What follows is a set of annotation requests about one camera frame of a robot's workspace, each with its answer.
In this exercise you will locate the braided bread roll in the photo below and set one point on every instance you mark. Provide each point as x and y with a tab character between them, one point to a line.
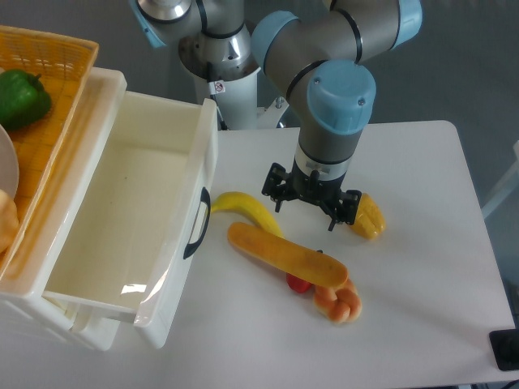
339	305

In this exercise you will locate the green bell pepper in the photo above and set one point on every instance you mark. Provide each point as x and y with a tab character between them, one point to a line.
24	99

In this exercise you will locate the red bell pepper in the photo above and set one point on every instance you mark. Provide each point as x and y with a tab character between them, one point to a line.
296	284

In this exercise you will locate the long orange bread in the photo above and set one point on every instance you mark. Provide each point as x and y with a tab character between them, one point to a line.
306	264

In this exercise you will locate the pale bread roll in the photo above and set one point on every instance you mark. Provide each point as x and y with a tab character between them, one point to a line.
9	223

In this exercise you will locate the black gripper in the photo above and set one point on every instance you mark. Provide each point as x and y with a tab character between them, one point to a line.
341	207

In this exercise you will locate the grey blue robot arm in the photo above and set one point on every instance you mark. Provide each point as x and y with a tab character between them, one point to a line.
316	67

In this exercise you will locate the white drawer cabinet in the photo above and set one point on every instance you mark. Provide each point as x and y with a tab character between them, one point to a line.
25	311

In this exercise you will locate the yellow bell pepper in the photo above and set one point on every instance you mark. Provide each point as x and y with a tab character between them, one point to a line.
369	221

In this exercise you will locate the orange woven basket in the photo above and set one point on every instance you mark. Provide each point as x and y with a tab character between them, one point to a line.
64	64

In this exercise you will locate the white plastic drawer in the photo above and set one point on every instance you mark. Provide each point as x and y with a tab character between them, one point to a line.
123	257

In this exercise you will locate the white plate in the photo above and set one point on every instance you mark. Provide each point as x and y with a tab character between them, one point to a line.
9	165

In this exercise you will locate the black device at edge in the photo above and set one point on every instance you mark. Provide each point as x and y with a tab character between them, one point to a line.
504	344

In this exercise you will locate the yellow banana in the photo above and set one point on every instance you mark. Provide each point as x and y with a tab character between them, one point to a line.
248	206

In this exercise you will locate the black drawer handle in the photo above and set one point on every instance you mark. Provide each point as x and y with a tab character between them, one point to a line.
200	225

